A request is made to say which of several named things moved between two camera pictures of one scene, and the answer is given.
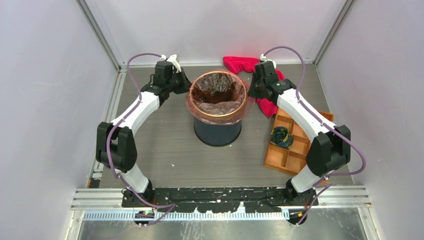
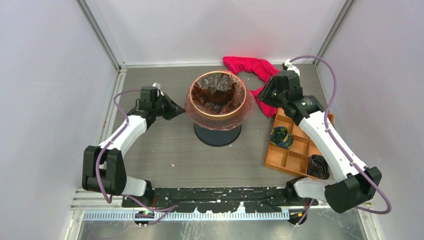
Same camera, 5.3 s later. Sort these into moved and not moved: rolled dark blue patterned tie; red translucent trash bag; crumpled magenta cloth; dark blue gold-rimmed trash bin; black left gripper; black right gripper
Moved: black left gripper; black right gripper; red translucent trash bag
Not moved: dark blue gold-rimmed trash bin; rolled dark blue patterned tie; crumpled magenta cloth
